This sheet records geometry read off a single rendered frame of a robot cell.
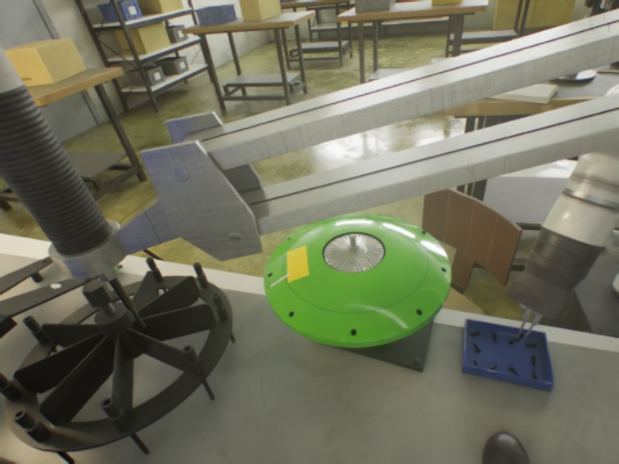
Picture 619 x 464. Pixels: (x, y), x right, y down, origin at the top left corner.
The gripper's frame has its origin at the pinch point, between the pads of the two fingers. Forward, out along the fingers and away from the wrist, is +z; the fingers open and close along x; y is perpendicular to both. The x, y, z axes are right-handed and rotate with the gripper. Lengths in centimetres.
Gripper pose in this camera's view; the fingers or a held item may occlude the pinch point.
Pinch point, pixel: (521, 337)
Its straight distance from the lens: 66.6
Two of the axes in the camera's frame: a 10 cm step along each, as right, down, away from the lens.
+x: 6.5, 4.2, -6.3
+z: -2.6, 9.1, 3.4
